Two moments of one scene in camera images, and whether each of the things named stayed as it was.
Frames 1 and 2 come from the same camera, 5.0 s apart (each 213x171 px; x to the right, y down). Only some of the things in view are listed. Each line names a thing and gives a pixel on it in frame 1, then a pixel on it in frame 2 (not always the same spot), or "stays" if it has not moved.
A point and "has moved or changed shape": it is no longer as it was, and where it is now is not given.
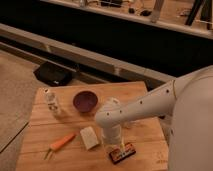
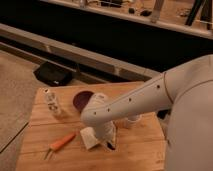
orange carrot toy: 58,144 stays
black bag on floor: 51,74 stays
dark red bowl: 85,101 stays
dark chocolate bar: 117,155 has moved or changed shape
